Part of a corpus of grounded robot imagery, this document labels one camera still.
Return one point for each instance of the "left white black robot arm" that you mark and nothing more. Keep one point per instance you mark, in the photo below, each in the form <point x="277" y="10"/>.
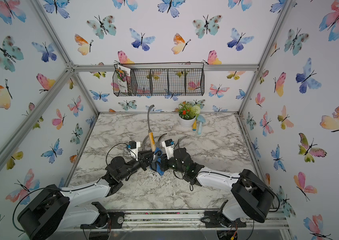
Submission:
<point x="60" y="208"/>

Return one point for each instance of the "aluminium front rail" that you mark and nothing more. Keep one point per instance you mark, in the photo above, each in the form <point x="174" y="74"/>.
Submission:
<point x="199" y="219"/>

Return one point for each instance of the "black wire wall basket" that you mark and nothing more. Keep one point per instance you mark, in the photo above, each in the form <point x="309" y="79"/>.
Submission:
<point x="163" y="80"/>

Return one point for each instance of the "seed packet in basket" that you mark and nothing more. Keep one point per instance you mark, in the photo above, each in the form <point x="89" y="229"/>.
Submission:
<point x="123" y="78"/>

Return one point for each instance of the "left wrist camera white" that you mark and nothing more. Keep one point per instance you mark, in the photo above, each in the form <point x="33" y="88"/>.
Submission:
<point x="133" y="149"/>

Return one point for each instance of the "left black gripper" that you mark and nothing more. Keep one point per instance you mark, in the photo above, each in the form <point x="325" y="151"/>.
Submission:
<point x="142" y="160"/>

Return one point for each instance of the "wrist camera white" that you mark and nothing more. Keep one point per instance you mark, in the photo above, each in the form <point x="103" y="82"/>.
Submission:
<point x="133" y="149"/>
<point x="169" y="148"/>

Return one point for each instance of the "white pot with plant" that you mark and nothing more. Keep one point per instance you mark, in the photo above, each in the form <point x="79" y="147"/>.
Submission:
<point x="187" y="114"/>

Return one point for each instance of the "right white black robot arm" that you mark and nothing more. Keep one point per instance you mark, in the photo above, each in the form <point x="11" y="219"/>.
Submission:
<point x="251" y="197"/>

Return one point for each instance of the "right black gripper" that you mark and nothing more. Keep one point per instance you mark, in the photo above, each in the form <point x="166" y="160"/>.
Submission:
<point x="164" y="162"/>

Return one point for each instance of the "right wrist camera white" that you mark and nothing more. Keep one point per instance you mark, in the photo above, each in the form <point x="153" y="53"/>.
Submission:
<point x="169" y="148"/>

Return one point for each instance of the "blue grey rag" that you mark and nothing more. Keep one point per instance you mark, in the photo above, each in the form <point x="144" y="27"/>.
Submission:
<point x="157" y="164"/>

